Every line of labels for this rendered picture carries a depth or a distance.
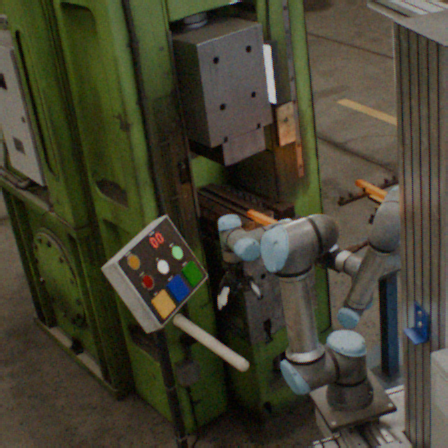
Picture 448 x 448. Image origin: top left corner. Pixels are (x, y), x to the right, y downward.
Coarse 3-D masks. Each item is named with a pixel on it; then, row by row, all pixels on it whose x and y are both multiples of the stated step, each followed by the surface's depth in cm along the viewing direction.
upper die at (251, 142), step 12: (252, 132) 318; (192, 144) 329; (228, 144) 313; (240, 144) 317; (252, 144) 320; (264, 144) 324; (204, 156) 325; (216, 156) 318; (228, 156) 315; (240, 156) 318
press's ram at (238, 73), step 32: (192, 32) 304; (224, 32) 299; (256, 32) 304; (192, 64) 296; (224, 64) 300; (256, 64) 309; (192, 96) 305; (224, 96) 304; (256, 96) 314; (192, 128) 314; (224, 128) 309; (256, 128) 319
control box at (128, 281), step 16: (160, 224) 298; (144, 240) 290; (160, 240) 296; (176, 240) 302; (128, 256) 282; (144, 256) 288; (160, 256) 293; (192, 256) 305; (112, 272) 280; (128, 272) 280; (144, 272) 285; (160, 272) 290; (176, 272) 296; (128, 288) 280; (144, 288) 283; (160, 288) 288; (192, 288) 299; (128, 304) 284; (144, 304) 281; (176, 304) 291; (144, 320) 284; (160, 320) 283
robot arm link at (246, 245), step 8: (232, 232) 271; (240, 232) 270; (248, 232) 270; (256, 232) 269; (264, 232) 269; (232, 240) 269; (240, 240) 266; (248, 240) 265; (256, 240) 267; (232, 248) 269; (240, 248) 264; (248, 248) 264; (256, 248) 266; (240, 256) 265; (248, 256) 265; (256, 256) 267
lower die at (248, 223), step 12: (216, 192) 359; (228, 192) 359; (204, 204) 352; (216, 204) 351; (240, 204) 346; (252, 204) 346; (204, 216) 345; (216, 216) 343; (240, 216) 339; (252, 228) 335
